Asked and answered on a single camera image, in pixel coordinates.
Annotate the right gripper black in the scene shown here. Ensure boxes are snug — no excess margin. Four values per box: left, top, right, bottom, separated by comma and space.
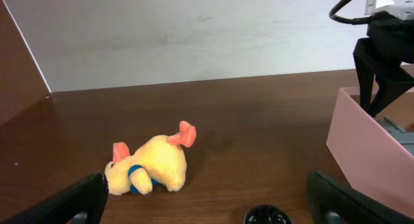
353, 13, 413, 117

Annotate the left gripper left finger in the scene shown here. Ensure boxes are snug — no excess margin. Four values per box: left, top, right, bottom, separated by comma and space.
3, 172, 109, 224

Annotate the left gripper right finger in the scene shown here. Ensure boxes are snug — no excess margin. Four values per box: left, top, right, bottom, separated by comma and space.
305, 171, 413, 224

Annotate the yellow grey toy truck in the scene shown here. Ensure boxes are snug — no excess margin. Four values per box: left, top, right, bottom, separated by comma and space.
378, 117, 413, 145

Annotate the white open cardboard box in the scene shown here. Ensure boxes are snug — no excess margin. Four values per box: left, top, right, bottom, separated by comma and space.
327, 87, 413, 218

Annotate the black round puck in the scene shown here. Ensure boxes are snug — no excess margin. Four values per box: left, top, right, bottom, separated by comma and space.
243, 205, 292, 224

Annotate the right black cable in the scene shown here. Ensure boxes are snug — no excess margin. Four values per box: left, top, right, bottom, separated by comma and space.
329, 0, 389, 26

